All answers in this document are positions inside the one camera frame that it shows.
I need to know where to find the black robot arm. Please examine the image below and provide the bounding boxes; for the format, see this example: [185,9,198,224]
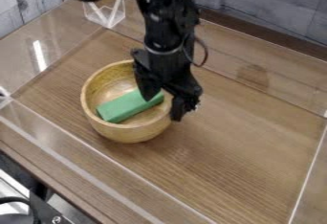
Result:
[79,0,203,122]

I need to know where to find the wooden bowl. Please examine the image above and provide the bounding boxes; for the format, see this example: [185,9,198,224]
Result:
[80,60,173,144]

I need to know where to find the green rectangular block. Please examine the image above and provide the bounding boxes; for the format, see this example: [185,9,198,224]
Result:
[97,89,165,123]

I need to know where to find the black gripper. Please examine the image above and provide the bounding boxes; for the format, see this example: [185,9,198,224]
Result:
[133,44,203,122]

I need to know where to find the black cable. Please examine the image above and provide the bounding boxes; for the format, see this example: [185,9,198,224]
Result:
[0,195,40,224]

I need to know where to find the black metal table bracket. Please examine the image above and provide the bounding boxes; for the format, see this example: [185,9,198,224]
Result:
[30,190,90,224]

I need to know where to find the clear acrylic tray walls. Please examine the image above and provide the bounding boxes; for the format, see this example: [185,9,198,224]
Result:
[0,0,327,224]

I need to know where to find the clear acrylic corner bracket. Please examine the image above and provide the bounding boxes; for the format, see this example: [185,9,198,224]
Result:
[83,0,126,29]

